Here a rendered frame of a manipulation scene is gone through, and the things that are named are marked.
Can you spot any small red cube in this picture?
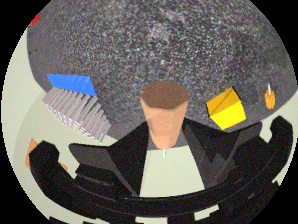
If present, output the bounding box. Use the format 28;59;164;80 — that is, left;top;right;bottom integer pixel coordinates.
31;15;39;26

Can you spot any blue flat strip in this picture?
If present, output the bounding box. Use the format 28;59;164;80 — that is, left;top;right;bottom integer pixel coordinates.
48;73;97;96

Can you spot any orange screwdriver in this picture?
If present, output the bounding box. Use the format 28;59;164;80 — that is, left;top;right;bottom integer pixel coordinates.
265;83;275;108

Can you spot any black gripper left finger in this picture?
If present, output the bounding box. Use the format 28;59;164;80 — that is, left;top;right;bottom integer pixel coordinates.
68;120;149;197

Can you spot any yellow block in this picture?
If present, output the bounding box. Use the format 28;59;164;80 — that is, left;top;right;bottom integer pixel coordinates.
205;85;247;129

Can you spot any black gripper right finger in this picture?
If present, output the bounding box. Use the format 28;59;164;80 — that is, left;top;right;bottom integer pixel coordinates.
181;117;263;189

